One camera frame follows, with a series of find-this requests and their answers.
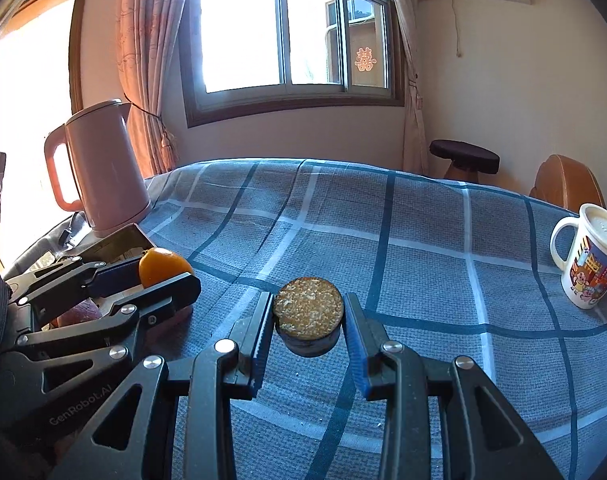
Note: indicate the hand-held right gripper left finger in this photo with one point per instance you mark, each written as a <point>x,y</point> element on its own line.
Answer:
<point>261,350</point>

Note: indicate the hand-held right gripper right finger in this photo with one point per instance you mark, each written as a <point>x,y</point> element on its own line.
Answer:
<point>358,355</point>

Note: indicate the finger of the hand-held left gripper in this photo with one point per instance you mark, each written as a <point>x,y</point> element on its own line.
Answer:
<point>173,292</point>
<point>118,277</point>

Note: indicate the oval orange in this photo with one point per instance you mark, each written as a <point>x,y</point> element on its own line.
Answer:
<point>161,267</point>

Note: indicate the pink tin box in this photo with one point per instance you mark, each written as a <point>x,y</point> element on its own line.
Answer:
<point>118,242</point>

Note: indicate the purple round fruit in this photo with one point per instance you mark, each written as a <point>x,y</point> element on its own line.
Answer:
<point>80,312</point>

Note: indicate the dark jar with speckled lid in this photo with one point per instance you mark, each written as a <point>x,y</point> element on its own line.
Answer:
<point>308,305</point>

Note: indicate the pink electric kettle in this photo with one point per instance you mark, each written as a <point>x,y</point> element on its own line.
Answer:
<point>113,170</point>

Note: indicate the blue plaid tablecloth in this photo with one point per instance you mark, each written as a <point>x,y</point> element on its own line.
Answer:
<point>383,220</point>

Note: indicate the curtain tassel tieback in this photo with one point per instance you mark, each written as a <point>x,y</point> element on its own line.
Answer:
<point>167,142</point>

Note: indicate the wooden framed balcony window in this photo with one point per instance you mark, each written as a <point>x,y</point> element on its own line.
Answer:
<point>28,110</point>

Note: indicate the black round stool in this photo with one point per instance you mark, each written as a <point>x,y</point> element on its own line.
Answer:
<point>463,152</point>

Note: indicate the narrow pink curtain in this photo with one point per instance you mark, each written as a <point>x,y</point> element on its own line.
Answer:
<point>413,125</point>

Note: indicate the white printed mug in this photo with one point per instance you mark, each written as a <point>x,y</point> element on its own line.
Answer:
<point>588,280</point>

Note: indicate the wide pink curtain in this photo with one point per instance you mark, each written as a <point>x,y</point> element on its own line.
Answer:
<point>143,35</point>

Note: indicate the wooden chair back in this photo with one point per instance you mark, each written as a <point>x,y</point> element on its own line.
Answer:
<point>568,180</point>

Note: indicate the wooden framed sliding window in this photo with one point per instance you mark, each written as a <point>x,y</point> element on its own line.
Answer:
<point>243,25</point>

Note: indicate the white mug lid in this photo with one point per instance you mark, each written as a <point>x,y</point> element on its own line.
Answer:
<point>606,230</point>

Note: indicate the red paper window sticker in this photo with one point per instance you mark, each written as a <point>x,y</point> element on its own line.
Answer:
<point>365,60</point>

